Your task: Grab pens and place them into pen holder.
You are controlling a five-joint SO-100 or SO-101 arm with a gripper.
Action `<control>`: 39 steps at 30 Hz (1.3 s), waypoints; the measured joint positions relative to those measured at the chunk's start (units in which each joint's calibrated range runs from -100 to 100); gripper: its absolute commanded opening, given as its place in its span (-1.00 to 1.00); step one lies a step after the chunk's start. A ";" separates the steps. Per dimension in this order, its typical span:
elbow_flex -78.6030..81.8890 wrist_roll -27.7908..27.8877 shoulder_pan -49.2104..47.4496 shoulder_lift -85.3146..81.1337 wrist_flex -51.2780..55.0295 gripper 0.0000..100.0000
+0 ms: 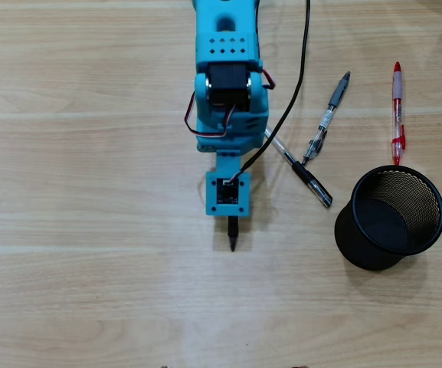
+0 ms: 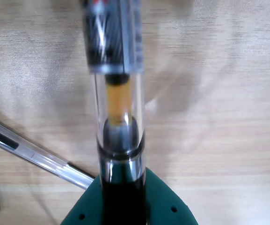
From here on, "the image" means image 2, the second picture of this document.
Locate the black retractable pen black grip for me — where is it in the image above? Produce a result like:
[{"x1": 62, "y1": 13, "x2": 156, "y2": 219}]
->
[{"x1": 80, "y1": 0, "x2": 149, "y2": 225}]

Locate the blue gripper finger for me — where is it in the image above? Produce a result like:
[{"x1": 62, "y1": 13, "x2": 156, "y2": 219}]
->
[
  {"x1": 61, "y1": 174, "x2": 104, "y2": 225},
  {"x1": 146, "y1": 167, "x2": 200, "y2": 225}
]

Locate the clear stick pen black grip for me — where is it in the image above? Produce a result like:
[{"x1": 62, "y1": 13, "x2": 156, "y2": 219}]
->
[{"x1": 0, "y1": 112, "x2": 95, "y2": 190}]

